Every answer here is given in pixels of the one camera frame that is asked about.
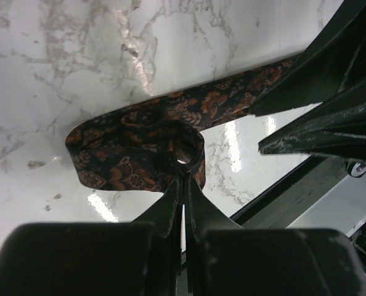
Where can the dark paisley necktie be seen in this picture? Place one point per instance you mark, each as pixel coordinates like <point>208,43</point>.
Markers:
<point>143,147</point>

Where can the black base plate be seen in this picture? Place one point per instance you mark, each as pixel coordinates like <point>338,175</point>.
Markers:
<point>288,198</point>

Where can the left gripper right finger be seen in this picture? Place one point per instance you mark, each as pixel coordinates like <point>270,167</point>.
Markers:
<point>224,258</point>

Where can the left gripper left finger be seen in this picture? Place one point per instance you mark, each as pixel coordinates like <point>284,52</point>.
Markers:
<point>142,257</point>

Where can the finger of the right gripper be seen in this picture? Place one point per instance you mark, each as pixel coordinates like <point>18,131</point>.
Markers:
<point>336,128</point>
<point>334,63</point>

